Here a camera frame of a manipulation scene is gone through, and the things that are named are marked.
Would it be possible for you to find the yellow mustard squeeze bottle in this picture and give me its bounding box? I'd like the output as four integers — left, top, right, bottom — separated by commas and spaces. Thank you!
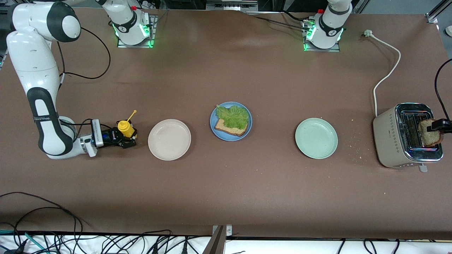
117, 110, 137, 139

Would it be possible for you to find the brown bread slice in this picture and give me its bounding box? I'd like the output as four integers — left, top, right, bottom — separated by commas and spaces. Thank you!
418, 119, 444, 148
214, 118, 248, 137

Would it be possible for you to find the green lettuce leaf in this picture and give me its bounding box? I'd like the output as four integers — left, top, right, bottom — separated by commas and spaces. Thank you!
216, 104, 250, 131

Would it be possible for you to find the beige round plate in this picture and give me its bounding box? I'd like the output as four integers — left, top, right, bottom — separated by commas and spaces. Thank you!
148, 119, 191, 161

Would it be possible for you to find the blue round plate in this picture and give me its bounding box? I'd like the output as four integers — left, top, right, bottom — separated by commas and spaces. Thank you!
210, 102, 253, 142

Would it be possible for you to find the light green round plate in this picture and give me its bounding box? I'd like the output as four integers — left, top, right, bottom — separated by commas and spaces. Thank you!
295, 117, 338, 159

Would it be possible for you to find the beige chrome toaster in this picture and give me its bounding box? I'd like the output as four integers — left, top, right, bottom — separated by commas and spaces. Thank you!
373, 102, 444, 173

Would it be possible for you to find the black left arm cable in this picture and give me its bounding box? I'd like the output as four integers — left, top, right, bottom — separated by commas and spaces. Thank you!
434, 58, 452, 122

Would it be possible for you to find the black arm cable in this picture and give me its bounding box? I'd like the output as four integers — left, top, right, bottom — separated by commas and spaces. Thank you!
56, 28, 111, 133
434, 58, 452, 122

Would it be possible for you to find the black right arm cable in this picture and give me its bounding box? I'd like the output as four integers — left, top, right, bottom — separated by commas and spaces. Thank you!
56, 28, 111, 133

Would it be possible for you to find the white toaster power cord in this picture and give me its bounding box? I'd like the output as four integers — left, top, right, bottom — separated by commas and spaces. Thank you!
364, 30, 402, 117

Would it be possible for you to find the black looping cable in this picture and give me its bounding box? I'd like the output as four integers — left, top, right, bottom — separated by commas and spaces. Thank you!
0, 192, 84, 254

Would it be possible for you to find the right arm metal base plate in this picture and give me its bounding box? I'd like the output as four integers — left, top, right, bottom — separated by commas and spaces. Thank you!
117, 15, 158, 48

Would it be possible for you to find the black cable bundle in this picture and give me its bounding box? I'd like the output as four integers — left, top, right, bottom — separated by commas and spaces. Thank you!
53, 229, 212, 254

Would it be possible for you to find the aluminium frame profile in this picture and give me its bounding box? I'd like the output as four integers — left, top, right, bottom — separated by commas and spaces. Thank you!
426, 0, 452, 24

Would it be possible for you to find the teal cable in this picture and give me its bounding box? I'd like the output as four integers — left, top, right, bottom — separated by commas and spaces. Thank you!
0, 229, 50, 254

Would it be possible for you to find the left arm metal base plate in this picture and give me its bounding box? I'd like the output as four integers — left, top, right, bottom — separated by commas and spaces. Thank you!
303, 16, 341, 53

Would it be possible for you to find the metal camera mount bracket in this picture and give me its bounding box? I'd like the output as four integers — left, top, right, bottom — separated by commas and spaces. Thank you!
203, 225, 233, 254

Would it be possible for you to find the black base supply cable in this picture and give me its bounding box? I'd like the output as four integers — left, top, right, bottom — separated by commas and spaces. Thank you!
247, 11, 311, 31

